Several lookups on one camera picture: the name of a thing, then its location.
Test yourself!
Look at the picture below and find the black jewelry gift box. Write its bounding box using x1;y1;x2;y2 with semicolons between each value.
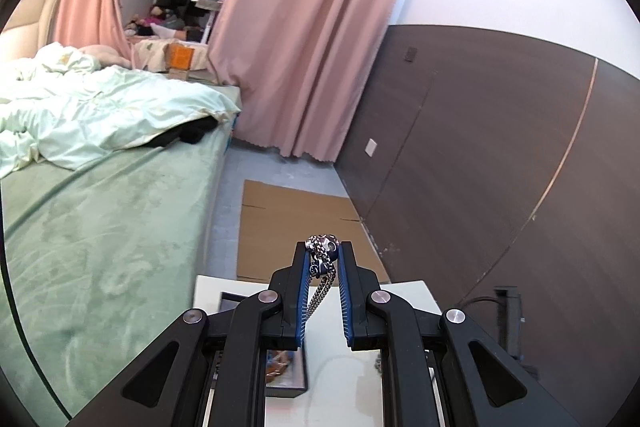
210;291;308;399

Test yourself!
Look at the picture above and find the silver chain bracelet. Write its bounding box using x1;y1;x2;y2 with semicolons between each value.
304;233;341;327

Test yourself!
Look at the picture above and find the green bed blanket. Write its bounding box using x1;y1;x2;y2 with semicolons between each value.
1;121;232;426

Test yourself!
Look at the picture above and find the flattened brown cardboard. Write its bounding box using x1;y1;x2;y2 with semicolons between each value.
236;180;390;283

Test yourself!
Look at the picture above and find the black garment on bed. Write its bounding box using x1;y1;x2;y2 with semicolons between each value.
144;116;218;147

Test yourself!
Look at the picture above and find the pale green duvet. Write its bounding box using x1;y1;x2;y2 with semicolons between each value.
1;42;242;176

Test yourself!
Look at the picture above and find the orange box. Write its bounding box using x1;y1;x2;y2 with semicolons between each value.
167;43;195;72

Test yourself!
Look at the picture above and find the pink curtain right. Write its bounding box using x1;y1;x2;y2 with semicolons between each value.
208;0;396;161

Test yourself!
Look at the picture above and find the beige headboard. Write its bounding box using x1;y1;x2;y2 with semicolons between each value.
0;0;60;61

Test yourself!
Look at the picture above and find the black cable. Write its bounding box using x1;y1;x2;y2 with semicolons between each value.
462;295;501;310

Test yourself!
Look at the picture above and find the white wall socket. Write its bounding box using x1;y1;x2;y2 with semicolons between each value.
364;139;378;157

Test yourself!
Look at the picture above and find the dark wall switch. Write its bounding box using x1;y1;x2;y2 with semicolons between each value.
404;46;418;63

